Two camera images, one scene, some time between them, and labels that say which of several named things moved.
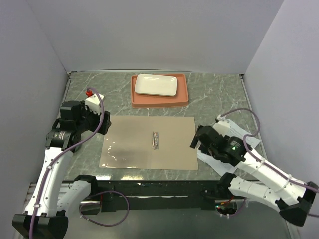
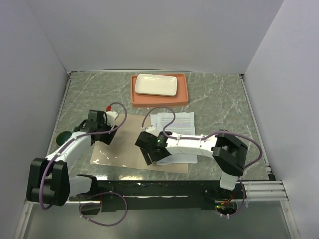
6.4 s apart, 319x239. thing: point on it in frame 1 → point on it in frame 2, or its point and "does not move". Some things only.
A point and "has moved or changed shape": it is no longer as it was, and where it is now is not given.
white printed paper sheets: (222, 168) → (184, 124)
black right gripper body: (207, 150) → (153, 157)
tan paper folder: (152, 142) has moved or changed shape
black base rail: (137, 195) does not move
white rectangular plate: (156, 84) does not move
